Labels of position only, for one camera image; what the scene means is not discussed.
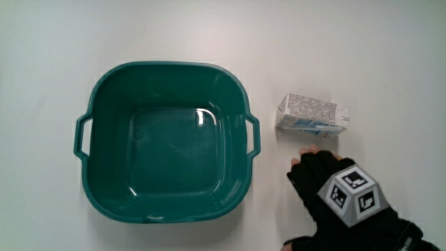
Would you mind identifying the white and blue milk carton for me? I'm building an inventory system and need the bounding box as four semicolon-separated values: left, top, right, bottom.
275;92;351;139

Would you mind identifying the person's right forearm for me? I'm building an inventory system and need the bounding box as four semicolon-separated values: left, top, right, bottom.
416;237;443;251

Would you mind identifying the green plastic basin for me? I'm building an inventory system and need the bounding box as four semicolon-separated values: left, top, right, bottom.
72;61;262;225

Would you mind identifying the white desk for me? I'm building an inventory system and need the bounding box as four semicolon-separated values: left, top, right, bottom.
0;0;446;251

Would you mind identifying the person's right hand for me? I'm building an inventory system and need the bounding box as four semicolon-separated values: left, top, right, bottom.
279;144;424;251

